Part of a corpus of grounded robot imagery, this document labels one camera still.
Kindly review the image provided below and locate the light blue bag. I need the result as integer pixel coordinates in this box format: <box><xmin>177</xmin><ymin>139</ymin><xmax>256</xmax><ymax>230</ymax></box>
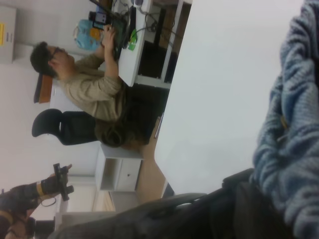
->
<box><xmin>73</xmin><ymin>19</ymin><xmax>104</xmax><ymax>50</ymax></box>

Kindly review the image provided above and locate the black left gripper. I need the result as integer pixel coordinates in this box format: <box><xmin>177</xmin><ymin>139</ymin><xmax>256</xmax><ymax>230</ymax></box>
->
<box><xmin>41</xmin><ymin>163</ymin><xmax>75</xmax><ymax>202</ymax></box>

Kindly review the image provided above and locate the black office chair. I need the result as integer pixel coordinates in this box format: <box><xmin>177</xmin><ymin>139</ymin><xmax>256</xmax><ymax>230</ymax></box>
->
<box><xmin>31</xmin><ymin>109</ymin><xmax>100</xmax><ymax>146</ymax></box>

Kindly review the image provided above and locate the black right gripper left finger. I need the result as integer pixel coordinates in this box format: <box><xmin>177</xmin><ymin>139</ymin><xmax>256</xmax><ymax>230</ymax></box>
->
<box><xmin>48</xmin><ymin>193</ymin><xmax>212</xmax><ymax>239</ymax></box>

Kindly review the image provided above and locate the white desk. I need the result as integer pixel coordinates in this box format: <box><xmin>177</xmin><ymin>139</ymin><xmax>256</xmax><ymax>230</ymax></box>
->
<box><xmin>118</xmin><ymin>0</ymin><xmax>194</xmax><ymax>89</ymax></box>

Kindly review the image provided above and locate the green packet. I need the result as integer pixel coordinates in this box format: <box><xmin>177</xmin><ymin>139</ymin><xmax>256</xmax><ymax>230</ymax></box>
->
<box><xmin>127</xmin><ymin>29</ymin><xmax>139</xmax><ymax>50</ymax></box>

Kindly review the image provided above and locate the black keyboard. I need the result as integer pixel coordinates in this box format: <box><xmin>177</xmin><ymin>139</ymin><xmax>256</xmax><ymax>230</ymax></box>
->
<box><xmin>109</xmin><ymin>19</ymin><xmax>127</xmax><ymax>60</ymax></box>

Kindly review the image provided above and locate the seated man beige sweater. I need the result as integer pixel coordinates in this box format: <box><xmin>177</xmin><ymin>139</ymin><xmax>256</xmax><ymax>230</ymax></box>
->
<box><xmin>29</xmin><ymin>24</ymin><xmax>160</xmax><ymax>150</ymax></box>

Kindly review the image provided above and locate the grey cabinet yellow label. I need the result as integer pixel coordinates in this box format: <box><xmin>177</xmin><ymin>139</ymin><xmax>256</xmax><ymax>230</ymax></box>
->
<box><xmin>0</xmin><ymin>6</ymin><xmax>18</xmax><ymax>65</ymax></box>

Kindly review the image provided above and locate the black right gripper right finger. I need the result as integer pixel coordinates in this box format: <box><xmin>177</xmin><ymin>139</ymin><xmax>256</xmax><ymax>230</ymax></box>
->
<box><xmin>210</xmin><ymin>168</ymin><xmax>296</xmax><ymax>239</ymax></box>

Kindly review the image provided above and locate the black and blue device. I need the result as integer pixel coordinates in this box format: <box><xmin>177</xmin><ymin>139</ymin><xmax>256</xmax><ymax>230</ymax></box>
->
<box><xmin>89</xmin><ymin>11</ymin><xmax>108</xmax><ymax>25</ymax></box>

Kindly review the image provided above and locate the white drawer cabinet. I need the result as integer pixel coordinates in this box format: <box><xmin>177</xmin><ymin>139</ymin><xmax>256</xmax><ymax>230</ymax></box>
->
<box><xmin>96</xmin><ymin>143</ymin><xmax>145</xmax><ymax>192</ymax></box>

